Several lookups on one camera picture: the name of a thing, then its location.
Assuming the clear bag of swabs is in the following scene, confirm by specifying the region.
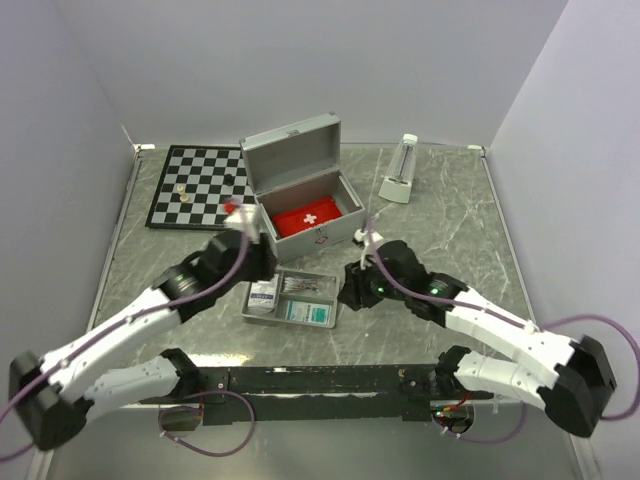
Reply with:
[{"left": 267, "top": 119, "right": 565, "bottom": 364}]
[{"left": 282, "top": 276, "right": 322, "bottom": 294}]

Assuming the white gauze pad packet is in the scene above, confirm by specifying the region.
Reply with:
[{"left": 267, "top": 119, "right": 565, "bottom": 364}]
[{"left": 247, "top": 278, "right": 278, "bottom": 312}]

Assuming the grey divided plastic tray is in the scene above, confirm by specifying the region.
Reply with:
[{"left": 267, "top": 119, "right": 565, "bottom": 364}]
[{"left": 241, "top": 268, "right": 340, "bottom": 329}]

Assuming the teal alcohol wipe packet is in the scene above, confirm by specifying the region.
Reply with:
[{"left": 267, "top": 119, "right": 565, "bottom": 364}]
[{"left": 286, "top": 300, "right": 331, "bottom": 325}]

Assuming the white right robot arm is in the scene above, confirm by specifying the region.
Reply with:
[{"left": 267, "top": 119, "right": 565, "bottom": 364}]
[{"left": 338, "top": 229, "right": 617, "bottom": 438}]

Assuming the white metronome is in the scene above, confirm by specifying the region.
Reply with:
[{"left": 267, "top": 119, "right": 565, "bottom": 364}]
[{"left": 379, "top": 134, "right": 418, "bottom": 204}]

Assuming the cream chess piece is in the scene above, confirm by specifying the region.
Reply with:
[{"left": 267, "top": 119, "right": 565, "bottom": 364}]
[{"left": 176, "top": 185, "right": 190, "bottom": 203}]

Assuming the red fabric zipper pouch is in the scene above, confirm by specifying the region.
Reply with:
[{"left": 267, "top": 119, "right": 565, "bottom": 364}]
[{"left": 271, "top": 196, "right": 342, "bottom": 238}]

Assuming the black and white chessboard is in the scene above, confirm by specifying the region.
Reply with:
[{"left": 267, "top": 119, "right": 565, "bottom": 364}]
[{"left": 146, "top": 145, "right": 255, "bottom": 231}]

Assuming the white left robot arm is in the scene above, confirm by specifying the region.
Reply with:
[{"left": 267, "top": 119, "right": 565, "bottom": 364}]
[{"left": 9, "top": 230, "right": 277, "bottom": 451}]

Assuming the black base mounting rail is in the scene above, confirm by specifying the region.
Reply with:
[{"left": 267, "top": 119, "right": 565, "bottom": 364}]
[{"left": 201, "top": 364, "right": 465, "bottom": 426}]

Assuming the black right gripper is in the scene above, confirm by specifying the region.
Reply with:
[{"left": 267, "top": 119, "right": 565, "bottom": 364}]
[{"left": 335, "top": 253, "right": 409, "bottom": 312}]

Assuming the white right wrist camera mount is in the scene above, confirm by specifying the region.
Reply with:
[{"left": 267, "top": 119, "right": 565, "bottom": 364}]
[{"left": 352, "top": 227, "right": 384, "bottom": 270}]

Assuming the grey metal first-aid case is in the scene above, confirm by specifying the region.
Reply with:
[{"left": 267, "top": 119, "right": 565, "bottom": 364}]
[{"left": 239, "top": 112, "right": 366, "bottom": 261}]

